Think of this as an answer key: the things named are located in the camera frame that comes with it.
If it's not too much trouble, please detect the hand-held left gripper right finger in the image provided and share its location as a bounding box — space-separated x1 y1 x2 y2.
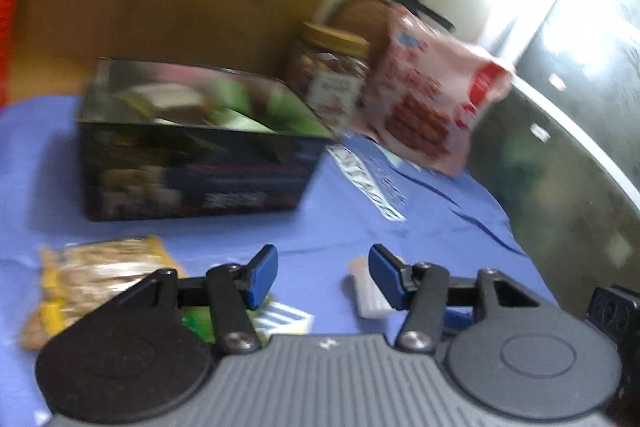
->
368 244 557 353

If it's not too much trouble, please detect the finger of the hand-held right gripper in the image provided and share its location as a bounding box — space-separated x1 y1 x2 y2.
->
442 307 476 334

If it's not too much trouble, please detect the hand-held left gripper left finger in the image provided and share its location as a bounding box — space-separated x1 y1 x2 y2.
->
82 245 279 355

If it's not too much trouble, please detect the small white packet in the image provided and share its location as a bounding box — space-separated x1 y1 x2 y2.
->
347 256 394 321

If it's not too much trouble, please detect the light green snack packet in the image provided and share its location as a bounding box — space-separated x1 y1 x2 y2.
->
179 293 315 344

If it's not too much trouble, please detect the black printed box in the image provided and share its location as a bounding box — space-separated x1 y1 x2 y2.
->
77 57 339 223

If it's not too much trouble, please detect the yellow snack packet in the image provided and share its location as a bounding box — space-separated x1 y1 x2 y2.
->
20 234 184 351

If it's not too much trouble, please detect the dark green snack packet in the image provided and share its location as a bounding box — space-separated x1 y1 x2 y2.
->
262 87 333 138

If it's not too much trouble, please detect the green packet with orange picture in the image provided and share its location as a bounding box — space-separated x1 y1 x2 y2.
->
206 79 257 128

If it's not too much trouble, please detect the clear layered cake packet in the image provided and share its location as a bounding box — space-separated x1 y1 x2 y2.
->
117 84 214 126

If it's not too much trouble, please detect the blue printed cloth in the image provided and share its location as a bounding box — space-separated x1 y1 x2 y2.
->
0 94 557 427

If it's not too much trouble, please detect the large pink snack bag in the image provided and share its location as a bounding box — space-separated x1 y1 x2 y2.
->
357 3 517 178

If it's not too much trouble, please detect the clear nut jar gold lid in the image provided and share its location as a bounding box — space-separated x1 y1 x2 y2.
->
285 21 372 140

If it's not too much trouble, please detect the round wooden board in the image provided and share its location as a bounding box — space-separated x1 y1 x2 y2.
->
334 0 396 46

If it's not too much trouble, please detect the red box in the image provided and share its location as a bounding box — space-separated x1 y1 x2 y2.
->
0 0 32 108

